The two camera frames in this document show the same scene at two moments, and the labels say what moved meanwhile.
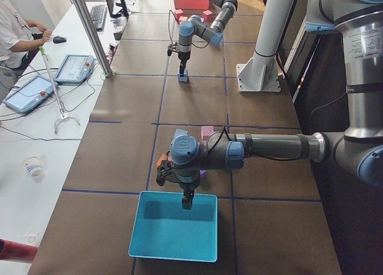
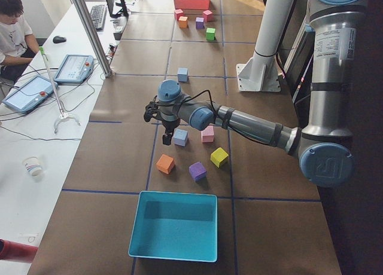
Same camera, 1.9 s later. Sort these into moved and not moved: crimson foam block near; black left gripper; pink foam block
Moved: black left gripper
Not moved: pink foam block; crimson foam block near
